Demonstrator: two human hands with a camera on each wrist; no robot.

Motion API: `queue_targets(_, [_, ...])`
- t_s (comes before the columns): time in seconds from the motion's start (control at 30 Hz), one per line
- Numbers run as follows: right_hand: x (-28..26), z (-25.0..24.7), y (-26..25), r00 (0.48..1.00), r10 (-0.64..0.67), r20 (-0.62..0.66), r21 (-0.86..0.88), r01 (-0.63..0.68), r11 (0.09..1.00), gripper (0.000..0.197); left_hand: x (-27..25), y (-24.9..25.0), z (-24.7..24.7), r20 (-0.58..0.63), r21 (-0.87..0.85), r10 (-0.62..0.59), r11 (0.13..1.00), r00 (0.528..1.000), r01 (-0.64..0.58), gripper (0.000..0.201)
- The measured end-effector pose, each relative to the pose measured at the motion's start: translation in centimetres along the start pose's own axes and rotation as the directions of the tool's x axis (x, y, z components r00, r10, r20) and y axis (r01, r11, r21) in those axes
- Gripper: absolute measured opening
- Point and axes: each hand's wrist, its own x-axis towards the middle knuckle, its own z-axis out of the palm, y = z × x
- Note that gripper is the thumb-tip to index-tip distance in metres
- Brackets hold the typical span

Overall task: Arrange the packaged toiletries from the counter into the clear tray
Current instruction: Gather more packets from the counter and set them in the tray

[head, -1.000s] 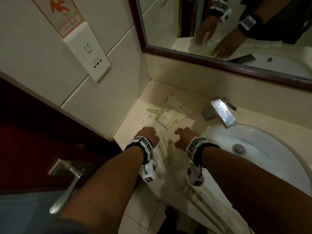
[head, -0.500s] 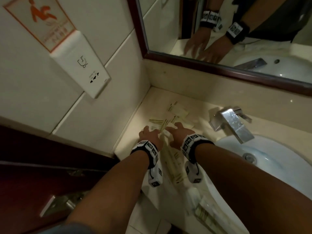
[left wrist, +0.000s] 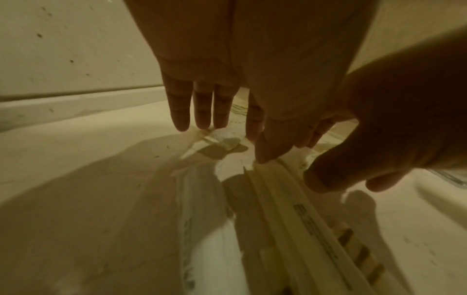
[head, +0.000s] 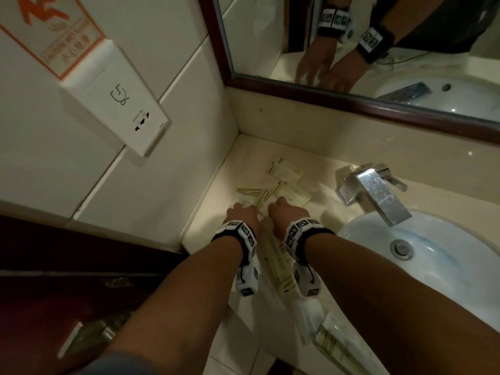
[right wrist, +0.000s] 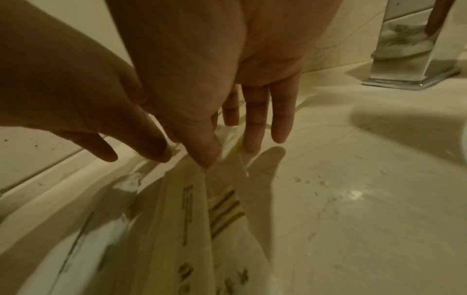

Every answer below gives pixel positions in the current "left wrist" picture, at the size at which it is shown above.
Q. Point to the person's left hand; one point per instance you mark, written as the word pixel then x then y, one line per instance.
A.
pixel 255 43

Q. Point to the person's right hand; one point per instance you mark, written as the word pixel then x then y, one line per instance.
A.
pixel 401 115

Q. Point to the long cream toothbrush packet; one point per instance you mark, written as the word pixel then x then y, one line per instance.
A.
pixel 310 230

